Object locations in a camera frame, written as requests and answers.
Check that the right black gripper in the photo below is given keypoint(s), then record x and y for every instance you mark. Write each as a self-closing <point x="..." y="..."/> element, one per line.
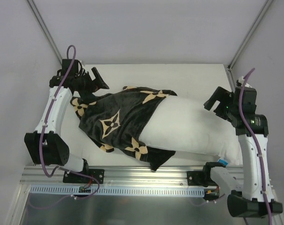
<point x="219" y="106"/>

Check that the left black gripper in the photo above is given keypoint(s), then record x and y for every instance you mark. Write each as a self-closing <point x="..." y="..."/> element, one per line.
<point x="91" y="82"/>

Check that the black beige patterned pillowcase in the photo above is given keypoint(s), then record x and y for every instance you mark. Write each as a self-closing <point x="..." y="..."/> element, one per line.
<point x="115" y="121"/>

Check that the white pillow insert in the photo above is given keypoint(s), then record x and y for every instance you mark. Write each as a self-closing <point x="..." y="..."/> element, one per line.
<point x="184" y="125"/>

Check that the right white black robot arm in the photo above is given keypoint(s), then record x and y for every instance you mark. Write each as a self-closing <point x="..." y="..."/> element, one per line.
<point x="254" y="198"/>

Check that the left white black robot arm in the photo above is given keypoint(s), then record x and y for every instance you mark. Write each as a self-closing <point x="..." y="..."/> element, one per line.
<point x="44" y="144"/>

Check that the blue pillow label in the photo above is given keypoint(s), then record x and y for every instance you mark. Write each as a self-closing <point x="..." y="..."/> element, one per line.
<point x="223" y="162"/>

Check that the left aluminium frame post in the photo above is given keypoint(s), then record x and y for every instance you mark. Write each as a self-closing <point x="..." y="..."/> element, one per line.
<point x="43" y="26"/>

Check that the aluminium frame post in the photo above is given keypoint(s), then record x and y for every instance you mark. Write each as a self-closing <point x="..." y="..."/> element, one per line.
<point x="43" y="26"/>
<point x="260" y="16"/>

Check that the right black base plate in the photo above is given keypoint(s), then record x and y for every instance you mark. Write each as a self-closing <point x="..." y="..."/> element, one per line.
<point x="196" y="178"/>

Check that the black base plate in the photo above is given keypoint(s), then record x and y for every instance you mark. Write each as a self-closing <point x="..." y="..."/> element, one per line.
<point x="91" y="175"/>
<point x="196" y="178"/>

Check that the aluminium mounting rail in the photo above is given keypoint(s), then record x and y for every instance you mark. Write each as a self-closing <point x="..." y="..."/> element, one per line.
<point x="124" y="176"/>

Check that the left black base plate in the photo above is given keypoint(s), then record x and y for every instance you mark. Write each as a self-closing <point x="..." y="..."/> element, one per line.
<point x="91" y="175"/>

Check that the right aluminium frame post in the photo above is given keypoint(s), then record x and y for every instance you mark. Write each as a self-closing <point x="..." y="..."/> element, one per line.
<point x="260" y="16"/>

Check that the white slotted cable duct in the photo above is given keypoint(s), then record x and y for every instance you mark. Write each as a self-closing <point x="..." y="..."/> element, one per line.
<point x="121" y="191"/>

